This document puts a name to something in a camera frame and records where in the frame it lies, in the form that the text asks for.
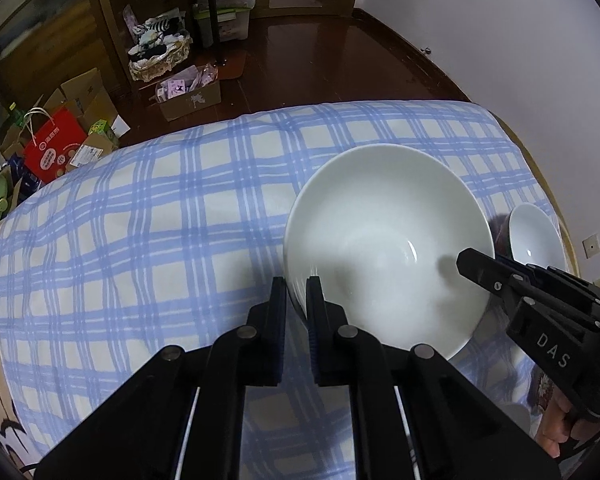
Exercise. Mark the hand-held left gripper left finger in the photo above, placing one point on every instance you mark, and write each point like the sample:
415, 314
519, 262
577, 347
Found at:
280, 325

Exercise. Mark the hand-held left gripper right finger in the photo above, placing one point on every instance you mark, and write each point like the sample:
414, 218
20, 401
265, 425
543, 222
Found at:
314, 330

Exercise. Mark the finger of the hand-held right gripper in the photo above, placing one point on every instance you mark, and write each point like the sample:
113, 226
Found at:
485, 270
565, 292

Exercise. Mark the red patterned bowl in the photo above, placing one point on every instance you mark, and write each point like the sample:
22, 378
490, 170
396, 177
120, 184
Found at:
530, 235

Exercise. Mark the large white bowl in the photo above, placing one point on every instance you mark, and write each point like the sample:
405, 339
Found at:
380, 240

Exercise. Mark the person's right hand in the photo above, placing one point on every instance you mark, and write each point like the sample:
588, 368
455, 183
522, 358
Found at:
555, 425

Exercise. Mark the blue plaid blanket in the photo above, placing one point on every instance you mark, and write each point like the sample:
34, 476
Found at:
155, 220

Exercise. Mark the cardboard box with packets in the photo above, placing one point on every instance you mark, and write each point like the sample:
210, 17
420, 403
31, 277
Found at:
190, 95

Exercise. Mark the small green box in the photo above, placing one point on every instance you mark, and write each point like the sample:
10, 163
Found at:
102, 132

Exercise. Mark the red paper bag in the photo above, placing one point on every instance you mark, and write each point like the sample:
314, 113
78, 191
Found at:
55, 150

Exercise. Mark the wicker basket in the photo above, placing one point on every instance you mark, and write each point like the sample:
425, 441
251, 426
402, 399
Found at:
160, 62

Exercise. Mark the open cardboard box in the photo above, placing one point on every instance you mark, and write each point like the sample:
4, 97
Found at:
87, 95

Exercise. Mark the translucent plastic storage box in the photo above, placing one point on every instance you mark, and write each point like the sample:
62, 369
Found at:
232, 22

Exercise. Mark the black side table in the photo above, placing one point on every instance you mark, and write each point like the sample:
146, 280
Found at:
212, 15

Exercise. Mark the wooden cabinet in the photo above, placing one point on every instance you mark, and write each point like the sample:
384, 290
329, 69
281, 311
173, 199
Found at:
45, 20

